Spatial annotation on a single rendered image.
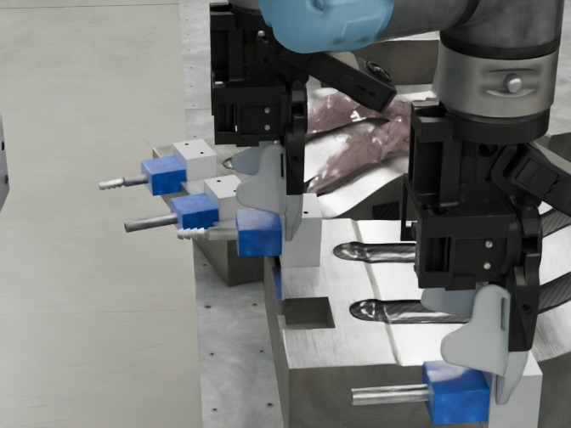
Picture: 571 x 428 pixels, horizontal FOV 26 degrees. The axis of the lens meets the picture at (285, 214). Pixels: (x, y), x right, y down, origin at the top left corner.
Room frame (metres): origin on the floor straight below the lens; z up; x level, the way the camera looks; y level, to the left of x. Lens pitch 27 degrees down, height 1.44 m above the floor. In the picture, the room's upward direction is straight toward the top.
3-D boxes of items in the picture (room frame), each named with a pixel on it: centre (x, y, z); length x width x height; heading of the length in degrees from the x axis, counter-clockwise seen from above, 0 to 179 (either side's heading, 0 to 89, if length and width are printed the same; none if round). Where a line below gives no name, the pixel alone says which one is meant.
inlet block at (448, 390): (0.74, -0.11, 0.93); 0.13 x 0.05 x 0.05; 95
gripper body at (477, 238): (0.74, -0.13, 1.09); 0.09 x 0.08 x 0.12; 95
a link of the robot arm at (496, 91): (0.74, -0.13, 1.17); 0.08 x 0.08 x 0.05
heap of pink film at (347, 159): (1.32, -0.12, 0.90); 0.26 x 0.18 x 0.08; 113
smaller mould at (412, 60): (1.78, -0.14, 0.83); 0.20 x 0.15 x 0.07; 95
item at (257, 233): (1.02, 0.03, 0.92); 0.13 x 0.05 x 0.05; 96
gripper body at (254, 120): (1.02, 0.02, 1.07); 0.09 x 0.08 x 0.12; 95
